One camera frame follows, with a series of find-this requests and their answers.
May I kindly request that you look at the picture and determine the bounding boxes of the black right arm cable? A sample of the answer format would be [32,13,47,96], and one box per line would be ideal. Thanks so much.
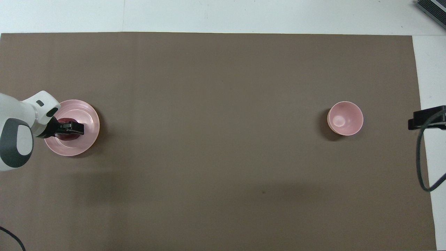
[416,112,446,192]

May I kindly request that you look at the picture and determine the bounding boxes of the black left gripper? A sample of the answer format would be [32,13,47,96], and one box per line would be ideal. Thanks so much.
[35,117,85,139]

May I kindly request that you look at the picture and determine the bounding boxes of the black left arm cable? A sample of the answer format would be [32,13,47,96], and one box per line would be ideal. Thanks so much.
[0,226,26,251]

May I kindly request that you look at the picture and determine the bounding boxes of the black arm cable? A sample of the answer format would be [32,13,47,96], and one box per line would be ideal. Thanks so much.
[0,226,26,251]
[416,112,446,192]

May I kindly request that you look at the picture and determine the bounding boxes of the grey ribbed device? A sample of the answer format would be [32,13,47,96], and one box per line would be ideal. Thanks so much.
[415,0,446,30]

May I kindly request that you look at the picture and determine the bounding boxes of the brown paper table mat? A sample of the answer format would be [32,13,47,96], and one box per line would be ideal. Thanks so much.
[0,32,437,251]

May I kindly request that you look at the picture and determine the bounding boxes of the pink bowl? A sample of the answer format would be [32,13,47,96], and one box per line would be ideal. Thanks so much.
[327,101,364,136]

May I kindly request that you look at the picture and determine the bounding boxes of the dark red apple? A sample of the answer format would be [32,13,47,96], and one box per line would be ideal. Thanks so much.
[57,118,80,141]

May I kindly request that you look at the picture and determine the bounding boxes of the pink plate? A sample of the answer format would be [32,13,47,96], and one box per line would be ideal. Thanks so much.
[44,99,100,157]

